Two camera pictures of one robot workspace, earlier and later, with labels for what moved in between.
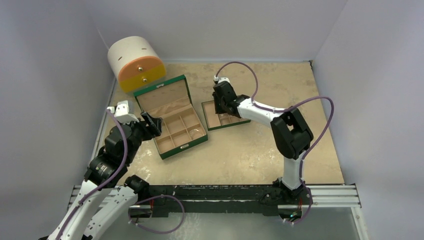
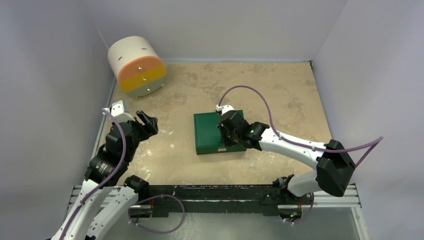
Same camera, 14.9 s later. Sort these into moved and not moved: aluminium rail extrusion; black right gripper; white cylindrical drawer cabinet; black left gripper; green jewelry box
Moved: green jewelry box; black right gripper
Not moved: black left gripper; white cylindrical drawer cabinet; aluminium rail extrusion
